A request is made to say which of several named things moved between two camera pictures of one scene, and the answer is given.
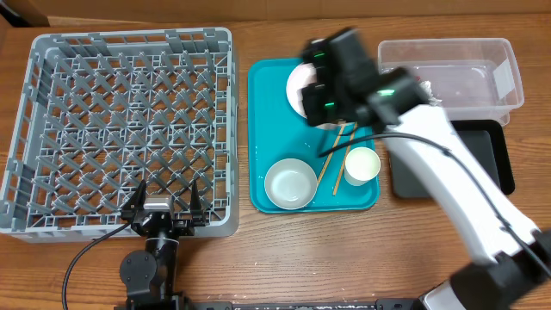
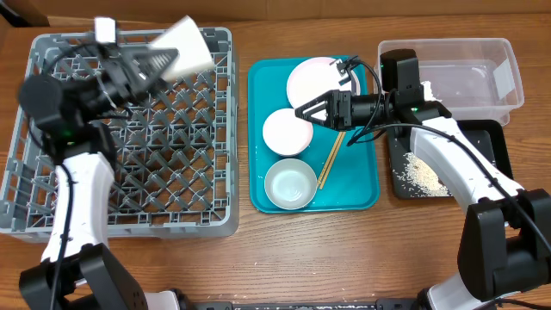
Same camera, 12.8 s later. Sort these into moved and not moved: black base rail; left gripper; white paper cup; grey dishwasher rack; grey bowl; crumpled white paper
Moved: white paper cup; left gripper
Not moved: grey bowl; black base rail; grey dishwasher rack; crumpled white paper
